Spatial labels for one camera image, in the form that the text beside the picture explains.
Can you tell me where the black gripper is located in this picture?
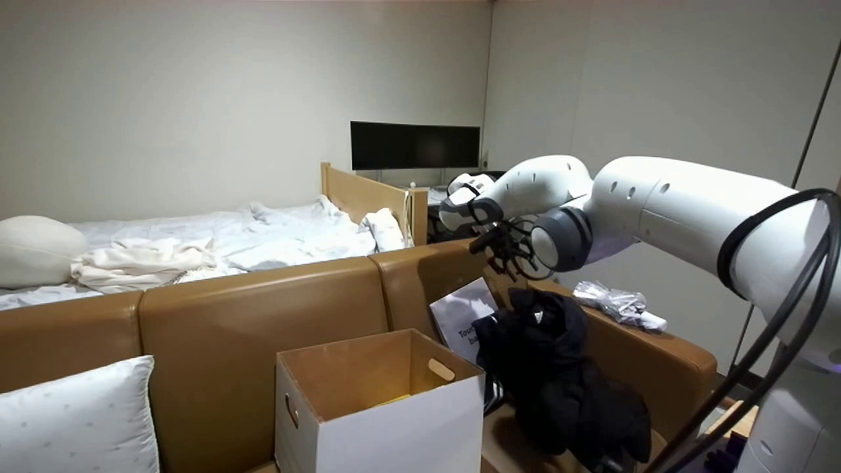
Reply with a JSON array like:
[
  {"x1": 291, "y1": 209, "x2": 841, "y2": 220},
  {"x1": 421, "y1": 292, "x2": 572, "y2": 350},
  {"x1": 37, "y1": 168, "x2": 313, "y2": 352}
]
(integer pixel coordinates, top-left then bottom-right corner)
[{"x1": 467, "y1": 218, "x2": 531, "y2": 268}]

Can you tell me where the dark navy garment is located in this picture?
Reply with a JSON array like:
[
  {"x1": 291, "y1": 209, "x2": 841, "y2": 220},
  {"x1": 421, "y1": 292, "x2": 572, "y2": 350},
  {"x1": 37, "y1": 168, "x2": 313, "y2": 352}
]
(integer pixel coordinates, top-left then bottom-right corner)
[{"x1": 471, "y1": 285, "x2": 593, "y2": 460}]

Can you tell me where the cardboard box with white front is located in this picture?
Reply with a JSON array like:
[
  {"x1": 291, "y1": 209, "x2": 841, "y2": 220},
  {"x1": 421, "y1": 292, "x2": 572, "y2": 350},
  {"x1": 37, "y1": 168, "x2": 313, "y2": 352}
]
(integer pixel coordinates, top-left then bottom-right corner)
[{"x1": 271, "y1": 326, "x2": 489, "y2": 473}]

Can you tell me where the brown cardboard box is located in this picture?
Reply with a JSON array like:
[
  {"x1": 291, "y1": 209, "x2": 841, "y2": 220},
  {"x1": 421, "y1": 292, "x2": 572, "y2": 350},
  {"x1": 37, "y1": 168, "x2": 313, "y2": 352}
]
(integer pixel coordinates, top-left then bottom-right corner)
[{"x1": 0, "y1": 237, "x2": 721, "y2": 473}]

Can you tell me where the white paper sign with text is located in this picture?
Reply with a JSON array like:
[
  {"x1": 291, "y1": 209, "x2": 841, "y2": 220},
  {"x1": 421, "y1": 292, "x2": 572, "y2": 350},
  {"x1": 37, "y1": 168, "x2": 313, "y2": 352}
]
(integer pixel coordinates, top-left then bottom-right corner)
[{"x1": 426, "y1": 276, "x2": 505, "y2": 364}]

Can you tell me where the black wide monitor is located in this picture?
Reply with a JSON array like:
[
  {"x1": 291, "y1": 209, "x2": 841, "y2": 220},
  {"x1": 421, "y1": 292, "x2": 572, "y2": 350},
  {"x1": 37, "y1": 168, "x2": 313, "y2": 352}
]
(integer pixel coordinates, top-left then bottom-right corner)
[{"x1": 346, "y1": 118, "x2": 483, "y2": 172}]

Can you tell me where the white bed mattress sheet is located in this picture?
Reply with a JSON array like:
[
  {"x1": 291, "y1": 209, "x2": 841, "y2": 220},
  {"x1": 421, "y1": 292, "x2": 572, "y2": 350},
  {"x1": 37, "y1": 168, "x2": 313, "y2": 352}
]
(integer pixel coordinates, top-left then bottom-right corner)
[{"x1": 0, "y1": 195, "x2": 413, "y2": 315}]

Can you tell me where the crumpled white blanket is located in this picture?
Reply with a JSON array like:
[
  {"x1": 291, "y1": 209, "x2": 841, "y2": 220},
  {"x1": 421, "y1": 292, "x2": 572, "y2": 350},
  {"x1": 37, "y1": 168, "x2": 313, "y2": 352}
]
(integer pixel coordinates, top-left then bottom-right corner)
[{"x1": 69, "y1": 237, "x2": 223, "y2": 293}]

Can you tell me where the white square pillow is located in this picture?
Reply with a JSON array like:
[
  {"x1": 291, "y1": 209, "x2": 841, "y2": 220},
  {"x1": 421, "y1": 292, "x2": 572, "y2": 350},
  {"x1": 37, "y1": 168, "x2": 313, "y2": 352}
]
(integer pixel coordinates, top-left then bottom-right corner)
[{"x1": 0, "y1": 352, "x2": 165, "y2": 473}]

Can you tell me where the round white pillow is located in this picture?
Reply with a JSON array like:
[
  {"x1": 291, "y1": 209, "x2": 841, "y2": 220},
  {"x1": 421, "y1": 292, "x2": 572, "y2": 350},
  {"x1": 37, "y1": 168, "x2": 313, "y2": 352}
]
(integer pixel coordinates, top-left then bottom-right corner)
[{"x1": 0, "y1": 212, "x2": 93, "y2": 292}]

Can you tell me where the wooden bed frame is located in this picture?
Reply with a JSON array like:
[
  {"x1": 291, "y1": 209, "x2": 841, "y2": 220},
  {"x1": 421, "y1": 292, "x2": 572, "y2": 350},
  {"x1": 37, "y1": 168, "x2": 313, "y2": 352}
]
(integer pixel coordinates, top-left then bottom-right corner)
[{"x1": 317, "y1": 159, "x2": 433, "y2": 250}]

